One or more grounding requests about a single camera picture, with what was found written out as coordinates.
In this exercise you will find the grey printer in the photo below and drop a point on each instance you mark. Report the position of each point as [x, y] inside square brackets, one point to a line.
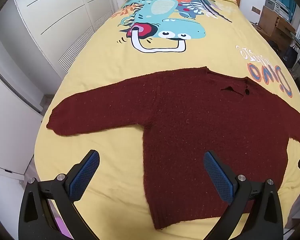
[277, 6]

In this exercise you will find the dark bag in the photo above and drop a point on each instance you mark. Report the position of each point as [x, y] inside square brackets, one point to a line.
[290, 56]

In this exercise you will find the wooden cabinet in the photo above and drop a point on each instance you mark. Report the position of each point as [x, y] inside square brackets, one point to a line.
[271, 23]

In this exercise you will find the wall socket plate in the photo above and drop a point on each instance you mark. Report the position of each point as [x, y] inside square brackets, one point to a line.
[256, 9]

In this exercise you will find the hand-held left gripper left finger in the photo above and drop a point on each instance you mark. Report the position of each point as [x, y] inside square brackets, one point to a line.
[86, 171]

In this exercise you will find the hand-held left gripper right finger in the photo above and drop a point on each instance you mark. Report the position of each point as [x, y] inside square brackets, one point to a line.
[218, 172]

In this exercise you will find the dark red knit sweater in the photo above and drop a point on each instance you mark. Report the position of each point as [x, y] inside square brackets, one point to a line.
[190, 130]

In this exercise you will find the white wardrobe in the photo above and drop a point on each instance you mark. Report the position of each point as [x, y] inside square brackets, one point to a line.
[52, 17]

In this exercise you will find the yellow printed blanket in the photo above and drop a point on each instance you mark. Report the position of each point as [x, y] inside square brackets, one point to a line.
[102, 67]

